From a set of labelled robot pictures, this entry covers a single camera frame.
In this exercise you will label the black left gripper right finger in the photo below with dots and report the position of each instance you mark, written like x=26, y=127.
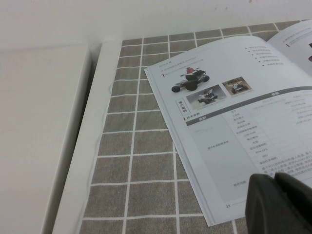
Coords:
x=295, y=209

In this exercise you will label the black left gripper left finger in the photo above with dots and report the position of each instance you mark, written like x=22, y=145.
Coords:
x=259, y=209

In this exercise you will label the white product catalogue book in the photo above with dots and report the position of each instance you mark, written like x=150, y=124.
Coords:
x=231, y=122

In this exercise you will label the grey white checked tablecloth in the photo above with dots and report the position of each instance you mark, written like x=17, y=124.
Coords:
x=134, y=146

